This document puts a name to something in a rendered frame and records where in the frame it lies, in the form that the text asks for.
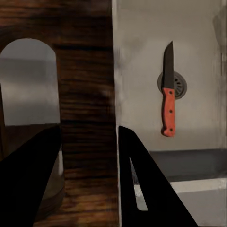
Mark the drop in sink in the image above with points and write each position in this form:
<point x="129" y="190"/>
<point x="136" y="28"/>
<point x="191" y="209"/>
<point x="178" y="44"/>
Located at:
<point x="195" y="158"/>

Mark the cutting board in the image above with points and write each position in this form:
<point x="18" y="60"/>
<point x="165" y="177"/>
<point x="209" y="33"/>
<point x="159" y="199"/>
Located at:
<point x="81" y="34"/>

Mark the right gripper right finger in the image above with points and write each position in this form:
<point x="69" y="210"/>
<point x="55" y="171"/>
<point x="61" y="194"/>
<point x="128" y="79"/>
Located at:
<point x="165" y="208"/>

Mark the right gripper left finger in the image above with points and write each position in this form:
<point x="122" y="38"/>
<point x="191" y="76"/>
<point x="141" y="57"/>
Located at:
<point x="23" y="178"/>

